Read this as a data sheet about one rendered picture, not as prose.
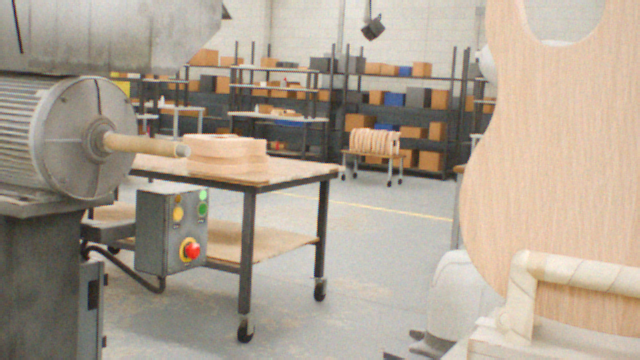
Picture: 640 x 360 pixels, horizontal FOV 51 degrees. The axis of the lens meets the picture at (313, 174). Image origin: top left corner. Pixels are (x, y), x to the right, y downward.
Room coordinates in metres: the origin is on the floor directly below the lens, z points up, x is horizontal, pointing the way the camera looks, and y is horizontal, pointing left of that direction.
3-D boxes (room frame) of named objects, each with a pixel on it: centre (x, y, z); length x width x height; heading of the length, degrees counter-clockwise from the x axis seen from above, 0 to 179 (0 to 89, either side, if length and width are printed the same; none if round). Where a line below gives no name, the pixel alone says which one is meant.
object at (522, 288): (0.75, -0.25, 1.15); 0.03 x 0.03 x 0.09
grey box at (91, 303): (1.60, 0.58, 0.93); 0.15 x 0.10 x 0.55; 60
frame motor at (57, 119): (1.45, 0.60, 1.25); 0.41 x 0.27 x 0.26; 60
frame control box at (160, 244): (1.61, 0.41, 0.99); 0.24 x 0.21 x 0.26; 60
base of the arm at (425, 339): (1.74, -0.39, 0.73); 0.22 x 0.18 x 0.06; 53
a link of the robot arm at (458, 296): (1.73, -0.42, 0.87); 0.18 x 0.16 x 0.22; 101
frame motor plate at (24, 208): (1.47, 0.66, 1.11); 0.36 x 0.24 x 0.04; 60
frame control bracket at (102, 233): (1.56, 0.44, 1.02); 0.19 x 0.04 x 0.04; 150
